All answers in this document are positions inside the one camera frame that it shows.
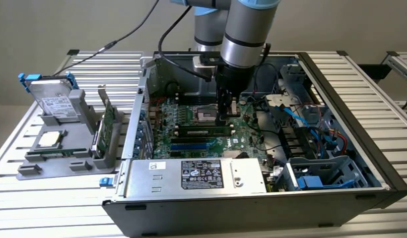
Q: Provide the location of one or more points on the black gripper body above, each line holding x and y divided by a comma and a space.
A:
233, 79

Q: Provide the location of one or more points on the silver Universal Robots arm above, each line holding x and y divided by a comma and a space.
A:
243, 27

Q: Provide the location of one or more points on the black RAM slot bank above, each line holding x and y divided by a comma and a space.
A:
197, 99

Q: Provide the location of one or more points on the green RAM stick with label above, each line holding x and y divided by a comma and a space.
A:
202, 131

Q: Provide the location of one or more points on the bare green RAM stick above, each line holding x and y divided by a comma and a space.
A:
58, 153

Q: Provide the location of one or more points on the CPU socket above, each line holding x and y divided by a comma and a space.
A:
206, 113

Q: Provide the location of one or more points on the black expansion slot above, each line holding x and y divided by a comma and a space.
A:
190, 140

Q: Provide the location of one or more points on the green motherboard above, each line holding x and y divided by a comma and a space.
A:
204, 146

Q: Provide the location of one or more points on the blue expansion slot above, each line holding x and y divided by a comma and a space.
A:
189, 146

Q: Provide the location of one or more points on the metal drive cage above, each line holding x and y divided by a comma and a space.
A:
291, 91

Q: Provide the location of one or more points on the silver chipset heat sink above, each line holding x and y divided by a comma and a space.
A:
237, 155

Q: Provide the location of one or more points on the silver power supply unit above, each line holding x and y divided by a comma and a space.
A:
193, 177

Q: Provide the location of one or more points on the green graphics card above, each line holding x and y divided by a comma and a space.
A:
106, 129

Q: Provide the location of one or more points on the grey disk bay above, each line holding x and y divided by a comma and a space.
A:
326, 173

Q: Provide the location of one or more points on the open black PC case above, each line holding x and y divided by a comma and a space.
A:
243, 213

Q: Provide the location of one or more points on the blue case latch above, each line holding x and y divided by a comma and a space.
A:
105, 181

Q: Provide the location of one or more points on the grey parts rack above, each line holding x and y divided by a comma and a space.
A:
74, 138

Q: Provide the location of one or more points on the hard disk in blue carrier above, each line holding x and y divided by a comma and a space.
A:
54, 98

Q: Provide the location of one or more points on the aluminium slat side table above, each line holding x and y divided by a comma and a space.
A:
402, 65

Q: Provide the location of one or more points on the silver CPU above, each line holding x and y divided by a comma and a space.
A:
50, 139

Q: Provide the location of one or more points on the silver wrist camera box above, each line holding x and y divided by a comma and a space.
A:
204, 61

